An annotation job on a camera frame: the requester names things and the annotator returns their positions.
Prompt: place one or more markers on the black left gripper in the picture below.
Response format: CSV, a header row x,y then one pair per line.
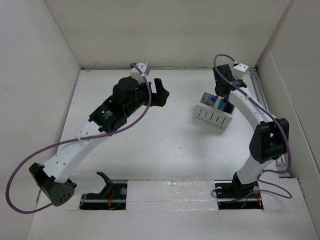
x,y
158,99

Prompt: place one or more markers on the blue cap highlighter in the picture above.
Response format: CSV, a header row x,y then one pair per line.
x,y
222,105

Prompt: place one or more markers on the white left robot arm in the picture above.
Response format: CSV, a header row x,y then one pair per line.
x,y
56,178

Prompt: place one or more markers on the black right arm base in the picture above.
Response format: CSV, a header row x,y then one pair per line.
x,y
232,195

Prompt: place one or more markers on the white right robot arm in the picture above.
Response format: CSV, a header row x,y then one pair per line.
x,y
270,137

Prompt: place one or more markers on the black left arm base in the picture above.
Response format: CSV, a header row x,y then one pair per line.
x,y
113,197

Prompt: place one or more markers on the white desk organizer box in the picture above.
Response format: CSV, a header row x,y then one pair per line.
x,y
213,115

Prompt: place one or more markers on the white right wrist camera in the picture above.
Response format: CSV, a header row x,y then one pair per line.
x,y
239,70

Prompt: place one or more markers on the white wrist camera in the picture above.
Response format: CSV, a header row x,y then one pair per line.
x,y
239,70
138,68

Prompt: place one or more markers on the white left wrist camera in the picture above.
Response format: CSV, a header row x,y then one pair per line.
x,y
138,68

